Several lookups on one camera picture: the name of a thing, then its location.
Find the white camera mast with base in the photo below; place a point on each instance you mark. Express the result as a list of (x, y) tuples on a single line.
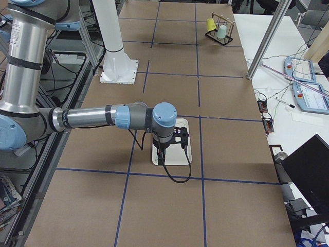
[(117, 66)]

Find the upper teach pendant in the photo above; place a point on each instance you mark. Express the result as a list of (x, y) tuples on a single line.
[(300, 69)]

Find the black marker pen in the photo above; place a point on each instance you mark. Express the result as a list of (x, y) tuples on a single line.
[(285, 103)]

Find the lower black orange connector box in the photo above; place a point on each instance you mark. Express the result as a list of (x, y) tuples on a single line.
[(268, 125)]

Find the aluminium frame post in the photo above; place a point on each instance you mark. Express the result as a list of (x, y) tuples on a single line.
[(270, 32)]

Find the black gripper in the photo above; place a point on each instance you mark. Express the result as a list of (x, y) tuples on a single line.
[(161, 148)]

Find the lower teach pendant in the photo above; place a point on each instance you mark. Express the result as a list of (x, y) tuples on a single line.
[(310, 101)]

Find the yellow cup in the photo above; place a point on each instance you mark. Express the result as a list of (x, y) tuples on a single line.
[(211, 25)]

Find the black laptop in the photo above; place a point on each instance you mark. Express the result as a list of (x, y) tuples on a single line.
[(307, 168)]

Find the pale green cup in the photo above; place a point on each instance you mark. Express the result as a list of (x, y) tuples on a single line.
[(221, 33)]

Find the upper black orange connector box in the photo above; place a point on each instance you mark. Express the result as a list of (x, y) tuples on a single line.
[(262, 104)]

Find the silver metal cylinder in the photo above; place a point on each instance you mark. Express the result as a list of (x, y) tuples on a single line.
[(280, 157)]

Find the stack of magazines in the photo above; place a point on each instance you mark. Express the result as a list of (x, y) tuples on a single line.
[(10, 200)]

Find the teach pendant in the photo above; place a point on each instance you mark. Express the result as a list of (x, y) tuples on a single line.
[(310, 101), (300, 69)]

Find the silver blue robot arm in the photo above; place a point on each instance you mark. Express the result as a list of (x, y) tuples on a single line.
[(22, 121)]

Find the white bear serving tray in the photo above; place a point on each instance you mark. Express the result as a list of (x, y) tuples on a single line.
[(175, 154)]

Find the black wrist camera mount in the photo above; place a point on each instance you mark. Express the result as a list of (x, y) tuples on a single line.
[(180, 136)]

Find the black wire cup rack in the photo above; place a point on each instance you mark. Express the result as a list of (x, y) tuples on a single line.
[(221, 20)]

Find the black orange connector box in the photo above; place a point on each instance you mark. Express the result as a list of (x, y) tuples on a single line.
[(268, 125), (262, 104)]

